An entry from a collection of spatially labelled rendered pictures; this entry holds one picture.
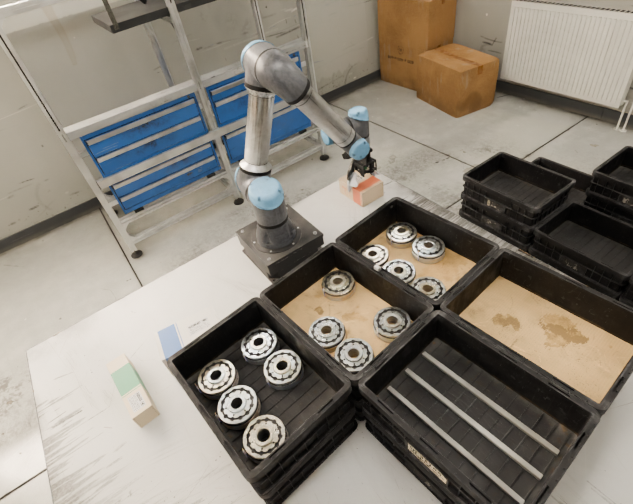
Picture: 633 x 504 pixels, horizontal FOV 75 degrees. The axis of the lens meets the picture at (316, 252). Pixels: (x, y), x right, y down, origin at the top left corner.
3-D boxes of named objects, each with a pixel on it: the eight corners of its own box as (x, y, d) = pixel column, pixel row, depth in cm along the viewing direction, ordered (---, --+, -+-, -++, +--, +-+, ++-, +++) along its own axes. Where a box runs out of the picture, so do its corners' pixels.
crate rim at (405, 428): (355, 389, 96) (354, 384, 94) (436, 313, 107) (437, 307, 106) (519, 540, 71) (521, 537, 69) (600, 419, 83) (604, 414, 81)
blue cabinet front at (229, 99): (230, 163, 298) (205, 87, 260) (310, 125, 323) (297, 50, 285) (232, 164, 297) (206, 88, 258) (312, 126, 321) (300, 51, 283)
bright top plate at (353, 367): (326, 357, 109) (326, 355, 108) (352, 332, 113) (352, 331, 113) (355, 380, 103) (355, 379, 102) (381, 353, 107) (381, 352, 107)
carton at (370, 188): (340, 192, 187) (338, 178, 182) (360, 181, 192) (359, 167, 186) (363, 207, 177) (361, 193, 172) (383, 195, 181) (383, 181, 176)
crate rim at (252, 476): (167, 365, 108) (163, 360, 106) (258, 299, 120) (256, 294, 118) (251, 487, 84) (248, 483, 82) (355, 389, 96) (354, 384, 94)
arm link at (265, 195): (262, 231, 143) (254, 200, 134) (249, 211, 152) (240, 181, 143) (293, 218, 147) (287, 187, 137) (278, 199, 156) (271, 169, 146)
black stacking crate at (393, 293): (267, 319, 127) (258, 295, 119) (336, 267, 138) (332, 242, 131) (358, 407, 102) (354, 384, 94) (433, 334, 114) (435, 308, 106)
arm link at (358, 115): (342, 109, 157) (361, 102, 159) (344, 135, 164) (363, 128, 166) (352, 116, 151) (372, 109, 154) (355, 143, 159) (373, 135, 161)
